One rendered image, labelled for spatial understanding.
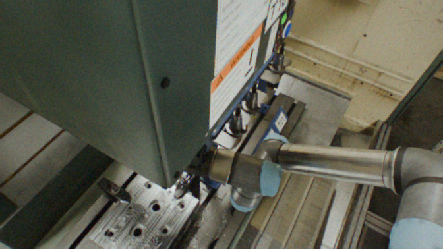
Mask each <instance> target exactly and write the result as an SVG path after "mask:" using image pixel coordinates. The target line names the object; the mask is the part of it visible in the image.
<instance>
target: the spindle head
mask: <svg viewBox="0 0 443 249"><path fill-rule="evenodd" d="M289 1H290V0H288V2H287V6H286V8H285V9H284V10H283V11H282V12H281V13H280V15H279V17H277V19H276V20H275V21H274V22H273V24H272V25H271V26H270V27H269V29H267V31H266V32H265V33H264V29H265V25H266V18H267V17H266V18H265V19H264V20H263V21H262V22H263V26H262V29H261V33H260V41H259V44H258V52H257V56H256V63H255V68H254V72H253V73H252V74H251V76H250V77H249V79H248V80H247V81H246V82H245V84H244V86H243V87H242V88H241V89H240V90H239V91H238V93H237V94H236V96H235V97H234V99H233V100H231V102H230V103H229V105H228V106H227V108H226V109H225V111H224V112H223V113H222V114H221V115H220V117H219V118H218V120H217V121H216V122H215V123H214V125H213V127H212V128H211V129H210V130H209V125H210V90H211V82H212V81H213V80H214V79H215V77H216V76H217V75H218V74H217V75H216V76H214V74H215V60H216V32H217V17H218V0H0V92H2V93H3V94H6V95H7V96H8V97H10V98H11V99H13V100H15V101H17V102H19V103H20V104H22V105H23V106H24V107H27V108H29V109H30V110H32V111H33V112H35V113H37V114H39V115H41V116H42V117H43V118H45V119H46V120H49V121H50V122H52V123H53V124H55V125H58V126H59V127H60V128H62V129H63V130H65V131H67V132H69V133H71V134H72V135H74V136H75V137H76V138H79V139H80V140H82V141H83V142H86V143H87V144H90V145H91V146H93V148H95V149H97V150H98V151H101V152H102V153H104V154H106V155H108V156H109V157H110V158H112V159H114V160H116V161H117V162H119V163H121V164H123V165H124V166H126V167H127V168H128V169H131V170H132V171H134V172H135V173H138V174H139V175H142V176H143V177H144V178H145V179H147V180H149V181H151V182H153V183H154V184H156V185H158V186H160V187H161V188H162V189H164V190H166V191H167V190H168V189H172V188H173V185H174V184H175V183H176V182H177V180H178V179H179V177H180V176H181V175H182V174H183V172H184V171H185V169H186V168H187V166H188V165H189V163H190V162H191V161H192V160H193V159H194V158H195V155H196V154H197V153H198V152H199V150H200V149H201V148H202V147H203V145H204V144H205V142H206V141H207V139H209V137H210V135H211V134H212V133H213V132H214V131H215V129H216V128H217V127H218V125H219V123H220V122H221V121H222V120H223V118H224V117H225V115H226V114H227V112H228V111H229V110H230V109H231V107H233V105H234V103H235V102H236V101H237V100H238V98H239V96H240V95H241V93H242V92H244V90H245V89H246V87H247V86H248V84H249V83H250V81H251V80H252V79H253V78H254V77H255V76H256V73H257V72H258V71H259V70H260V68H261V67H262V66H263V64H264V62H265V58H266V52H267V48H268V42H269V39H270V32H271V29H272V27H273V26H274V24H275V23H276V21H277V20H278V19H279V21H280V17H281V14H282V13H283V12H284V11H286V12H287V10H288V6H289ZM262 22H261V23H262ZM261 23H260V24H261ZM258 27H259V26H258ZM258 27H257V28H258ZM257 28H256V29H257ZM254 32H255V31H254ZM254 32H252V34H253V33H254ZM249 38H250V36H249V37H248V39H249ZM246 41H247V40H246ZM246 41H245V42H246ZM245 42H244V43H245ZM242 46H243V45H242ZM242 46H241V47H242ZM241 47H240V48H241ZM240 48H239V49H240ZM239 49H238V50H239ZM238 50H237V51H236V52H238ZM236 52H235V53H236ZM234 56H235V54H234ZM234 56H232V57H231V58H233V57H234ZM229 61H230V60H228V62H229ZM228 62H227V63H228ZM225 66H226V64H225ZM225 66H224V67H225ZM224 67H223V68H224ZM221 70H222V69H221ZM221 70H220V71H221ZM220 71H219V72H220ZM219 72H218V73H219Z"/></svg>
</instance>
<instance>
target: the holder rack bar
mask: <svg viewBox="0 0 443 249"><path fill-rule="evenodd" d="M275 56H276V52H273V53H271V56H270V57H269V59H268V60H267V61H266V62H265V63H264V64H263V66H262V67H261V68H260V70H259V71H258V72H257V73H256V76H255V77H254V78H253V79H252V80H251V81H250V83H249V84H248V86H247V87H246V89H245V90H244V92H242V93H241V95H240V96H239V98H238V100H237V101H236V102H235V103H234V105H233V107H231V109H230V110H229V111H228V112H227V114H226V115H225V117H224V118H223V120H221V122H220V123H219V125H218V127H217V128H216V129H215V131H214V132H213V133H212V134H211V135H210V137H209V139H210V140H214V138H216V136H217V134H218V133H219V131H221V130H223V129H224V128H225V126H226V123H228V122H229V120H230V116H231V115H232V114H233V112H234V111H235V110H236V105H237V104H238V103H240V104H241V103H242V101H244V100H245V99H246V97H245V96H246V95H247V93H248V92H249V90H250V89H251V88H252V86H254V84H253V82H254V81H259V77H260V75H261V74H262V72H264V70H265V69H267V68H268V67H269V66H270V62H271V60H272V59H273V58H274V57H275Z"/></svg>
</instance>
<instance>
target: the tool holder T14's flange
mask: <svg viewBox="0 0 443 249"><path fill-rule="evenodd" d="M242 125H243V128H242V130H241V131H239V132H233V131H230V129H229V124H227V123H226V126H225V132H226V133H228V134H230V135H231V136H234V137H236V138H237V139H240V138H241V137H240V135H241V133H242V134H245V129H246V125H245V123H244V122H243V121H242Z"/></svg>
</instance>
